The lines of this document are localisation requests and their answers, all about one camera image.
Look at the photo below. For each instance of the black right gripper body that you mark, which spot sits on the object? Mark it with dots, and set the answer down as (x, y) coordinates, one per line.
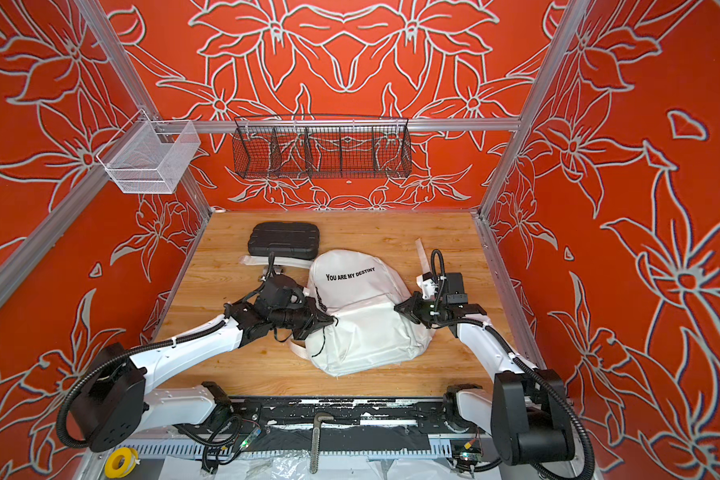
(429, 311)

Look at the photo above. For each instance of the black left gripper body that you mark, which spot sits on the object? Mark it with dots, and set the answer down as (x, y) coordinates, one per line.
(303, 318)

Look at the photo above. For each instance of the white student backpack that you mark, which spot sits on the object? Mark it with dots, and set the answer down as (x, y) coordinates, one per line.
(360, 291)

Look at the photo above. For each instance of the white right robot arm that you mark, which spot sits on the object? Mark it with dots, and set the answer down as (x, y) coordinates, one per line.
(526, 414)

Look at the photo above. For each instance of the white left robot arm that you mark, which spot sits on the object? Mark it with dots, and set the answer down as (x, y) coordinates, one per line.
(119, 394)

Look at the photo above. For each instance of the black plastic tool case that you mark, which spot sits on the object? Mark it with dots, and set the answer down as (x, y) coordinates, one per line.
(299, 240)

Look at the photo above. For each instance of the yellow tape roll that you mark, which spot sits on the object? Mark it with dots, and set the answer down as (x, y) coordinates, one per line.
(120, 463)

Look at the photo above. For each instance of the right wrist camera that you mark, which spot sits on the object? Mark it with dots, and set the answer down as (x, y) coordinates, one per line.
(428, 284)

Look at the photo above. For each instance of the metal clamp handle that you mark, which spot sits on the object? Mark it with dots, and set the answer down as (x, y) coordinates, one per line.
(319, 420)

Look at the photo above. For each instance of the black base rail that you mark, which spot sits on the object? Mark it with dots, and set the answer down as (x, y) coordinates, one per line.
(430, 414)

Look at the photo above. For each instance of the black wire wall basket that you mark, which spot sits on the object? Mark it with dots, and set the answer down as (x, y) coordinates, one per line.
(330, 148)

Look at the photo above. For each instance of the white wire wall basket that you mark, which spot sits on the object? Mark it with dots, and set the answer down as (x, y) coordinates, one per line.
(144, 161)

